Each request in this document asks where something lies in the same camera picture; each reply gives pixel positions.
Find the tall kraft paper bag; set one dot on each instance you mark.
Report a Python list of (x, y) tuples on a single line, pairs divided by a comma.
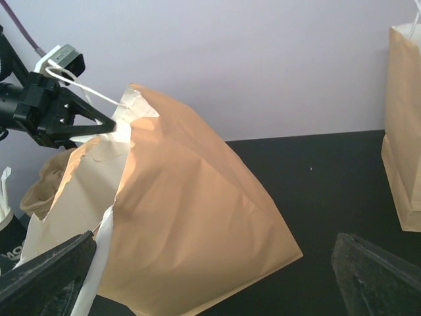
[(401, 143)]

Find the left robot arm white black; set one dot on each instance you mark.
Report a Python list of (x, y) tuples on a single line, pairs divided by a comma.
[(14, 76)]

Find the stacked brown pulp cup carriers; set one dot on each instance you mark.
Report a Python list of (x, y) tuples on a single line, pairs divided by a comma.
[(39, 197)]

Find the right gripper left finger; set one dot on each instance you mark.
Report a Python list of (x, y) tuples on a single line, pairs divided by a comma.
[(49, 284)]

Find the kraft paper bag white handles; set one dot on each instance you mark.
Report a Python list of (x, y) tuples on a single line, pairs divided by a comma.
[(180, 222)]

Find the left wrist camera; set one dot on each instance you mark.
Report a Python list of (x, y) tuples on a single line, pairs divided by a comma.
[(62, 57)]

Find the cup holding white straws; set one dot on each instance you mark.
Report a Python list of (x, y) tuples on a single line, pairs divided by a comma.
[(13, 233)]

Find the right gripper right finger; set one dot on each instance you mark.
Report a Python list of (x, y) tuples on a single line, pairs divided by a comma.
[(373, 281)]

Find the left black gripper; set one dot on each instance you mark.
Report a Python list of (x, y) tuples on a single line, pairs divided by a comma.
[(37, 107)]

